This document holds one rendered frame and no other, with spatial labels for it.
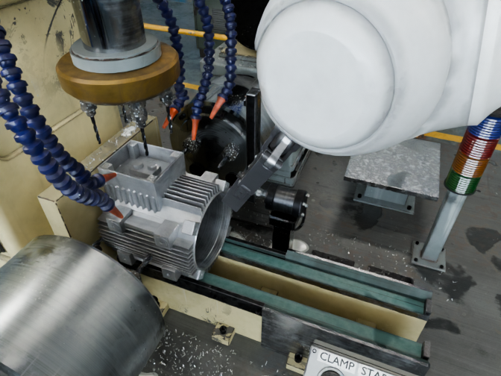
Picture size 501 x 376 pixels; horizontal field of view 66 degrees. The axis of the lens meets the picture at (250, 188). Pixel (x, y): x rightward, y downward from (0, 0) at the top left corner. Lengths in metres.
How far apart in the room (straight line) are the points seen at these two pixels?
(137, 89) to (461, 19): 0.44
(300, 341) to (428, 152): 0.71
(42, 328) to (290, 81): 0.42
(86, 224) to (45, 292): 0.25
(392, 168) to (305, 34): 0.97
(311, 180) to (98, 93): 0.80
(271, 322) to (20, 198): 0.51
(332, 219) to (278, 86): 0.93
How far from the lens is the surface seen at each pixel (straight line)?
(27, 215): 0.83
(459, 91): 0.22
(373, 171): 1.11
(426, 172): 1.15
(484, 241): 1.19
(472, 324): 1.00
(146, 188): 0.69
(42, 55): 0.80
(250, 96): 0.70
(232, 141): 0.87
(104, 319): 0.53
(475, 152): 0.86
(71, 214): 0.72
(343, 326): 0.76
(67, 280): 0.54
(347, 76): 0.17
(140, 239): 0.73
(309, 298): 0.85
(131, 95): 0.57
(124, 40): 0.59
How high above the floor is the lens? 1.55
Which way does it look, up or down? 39 degrees down
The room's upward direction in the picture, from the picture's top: straight up
